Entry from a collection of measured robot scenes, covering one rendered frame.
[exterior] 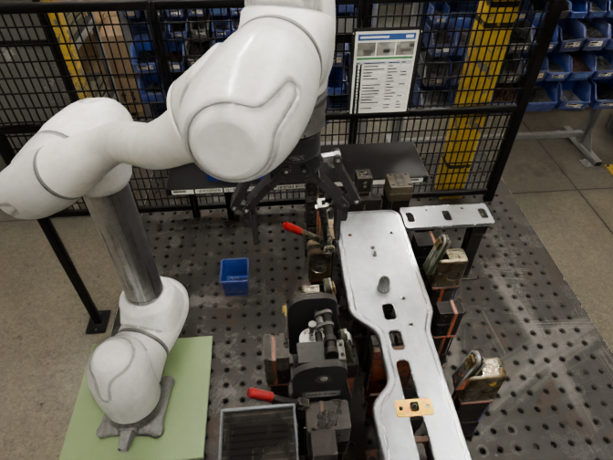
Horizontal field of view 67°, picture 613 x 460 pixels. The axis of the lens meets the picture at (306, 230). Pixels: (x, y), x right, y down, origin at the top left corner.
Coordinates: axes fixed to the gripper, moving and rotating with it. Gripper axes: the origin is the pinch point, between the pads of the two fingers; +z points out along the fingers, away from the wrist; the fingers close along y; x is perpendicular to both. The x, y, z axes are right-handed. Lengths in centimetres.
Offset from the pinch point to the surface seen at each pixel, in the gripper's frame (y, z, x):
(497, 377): 44, 42, -7
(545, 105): 172, 94, 200
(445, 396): 33, 46, -9
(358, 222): 22, 46, 50
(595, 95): 205, 91, 204
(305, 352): 0.9, 30.3, -4.6
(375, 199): 30, 46, 61
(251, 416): -10.0, 30.0, -17.2
